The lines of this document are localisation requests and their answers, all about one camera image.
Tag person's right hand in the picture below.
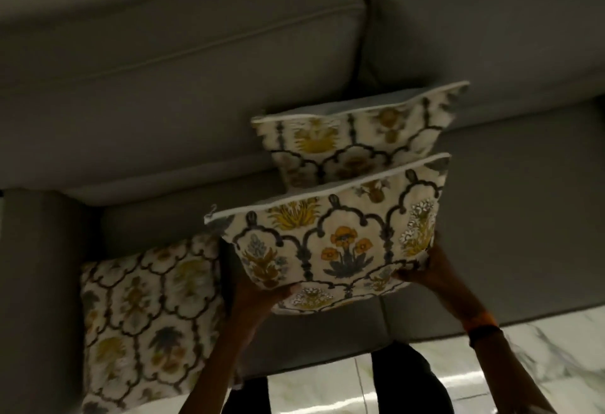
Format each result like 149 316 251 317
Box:
392 231 470 322

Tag grey fabric sofa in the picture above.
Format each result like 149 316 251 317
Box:
0 0 605 381

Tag person's dark trousers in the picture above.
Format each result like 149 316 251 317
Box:
226 340 455 414

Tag floral cushion with scalloped pattern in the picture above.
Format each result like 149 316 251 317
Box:
79 233 228 414

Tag wide grey sofa back cushion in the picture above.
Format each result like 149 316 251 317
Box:
0 0 369 178

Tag black wristband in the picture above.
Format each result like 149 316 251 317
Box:
469 325 503 347

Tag person's right forearm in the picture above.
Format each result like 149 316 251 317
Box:
469 329 559 414

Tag person's left hand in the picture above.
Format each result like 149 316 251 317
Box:
229 280 303 335

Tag person's left forearm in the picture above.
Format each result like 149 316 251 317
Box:
177 321 270 414

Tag orange wristband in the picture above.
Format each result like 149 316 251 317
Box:
463 311 498 333

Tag floral cushion with yellow flowers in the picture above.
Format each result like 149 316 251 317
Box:
251 80 471 189

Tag floral cushion with orange poppies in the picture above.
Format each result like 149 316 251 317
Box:
204 153 452 316

